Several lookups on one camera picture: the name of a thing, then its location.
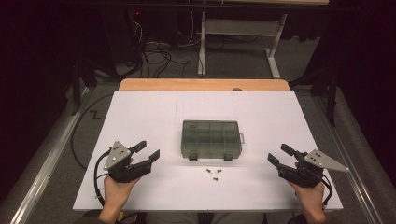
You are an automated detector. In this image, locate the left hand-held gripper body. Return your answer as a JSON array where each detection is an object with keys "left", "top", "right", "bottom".
[{"left": 103, "top": 141, "right": 153, "bottom": 184}]

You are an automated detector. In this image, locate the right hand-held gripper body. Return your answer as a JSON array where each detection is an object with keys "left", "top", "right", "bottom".
[{"left": 279, "top": 148, "right": 350, "bottom": 189}]

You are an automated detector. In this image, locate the grey plastic compartment box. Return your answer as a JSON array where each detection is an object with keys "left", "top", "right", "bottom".
[{"left": 180, "top": 119, "right": 246, "bottom": 162}]

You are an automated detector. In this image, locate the person's right hand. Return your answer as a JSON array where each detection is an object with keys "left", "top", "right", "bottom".
[{"left": 288, "top": 161, "right": 327, "bottom": 217}]

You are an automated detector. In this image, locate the person's left hand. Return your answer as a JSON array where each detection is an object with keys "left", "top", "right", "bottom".
[{"left": 103, "top": 175, "right": 140, "bottom": 217}]

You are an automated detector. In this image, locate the white board sheet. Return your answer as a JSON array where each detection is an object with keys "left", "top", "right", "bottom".
[{"left": 72, "top": 90, "right": 344, "bottom": 213}]

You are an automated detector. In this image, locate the black metal stand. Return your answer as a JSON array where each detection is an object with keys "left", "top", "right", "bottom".
[
  {"left": 69, "top": 59, "right": 98, "bottom": 117},
  {"left": 289, "top": 66, "right": 340, "bottom": 128}
]

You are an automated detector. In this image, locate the dark computer case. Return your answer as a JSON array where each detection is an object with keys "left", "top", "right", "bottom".
[{"left": 101, "top": 8, "right": 145, "bottom": 64}]

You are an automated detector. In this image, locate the left hand-held gripper black cable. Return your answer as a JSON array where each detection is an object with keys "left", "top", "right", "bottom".
[{"left": 92, "top": 148, "right": 113, "bottom": 207}]

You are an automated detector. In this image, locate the hand-held gripper black cable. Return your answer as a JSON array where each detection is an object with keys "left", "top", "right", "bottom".
[
  {"left": 320, "top": 174, "right": 334, "bottom": 209},
  {"left": 92, "top": 148, "right": 113, "bottom": 207}
]

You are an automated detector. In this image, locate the right hand-held gripper black cable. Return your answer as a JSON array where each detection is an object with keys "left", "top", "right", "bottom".
[{"left": 320, "top": 174, "right": 334, "bottom": 209}]

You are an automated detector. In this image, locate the aluminium floor rail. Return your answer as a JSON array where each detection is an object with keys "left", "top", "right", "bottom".
[
  {"left": 313, "top": 96, "right": 385, "bottom": 224},
  {"left": 8, "top": 87, "right": 92, "bottom": 224}
]

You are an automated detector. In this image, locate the black floor cable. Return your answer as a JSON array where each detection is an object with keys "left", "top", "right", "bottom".
[{"left": 70, "top": 92, "right": 115, "bottom": 172}]

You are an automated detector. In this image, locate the tangle of dark cables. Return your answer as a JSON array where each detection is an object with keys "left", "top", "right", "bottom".
[{"left": 125, "top": 40, "right": 192, "bottom": 79}]

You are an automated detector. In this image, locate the white metal desk frame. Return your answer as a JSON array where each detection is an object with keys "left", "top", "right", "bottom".
[{"left": 197, "top": 10, "right": 288, "bottom": 79}]

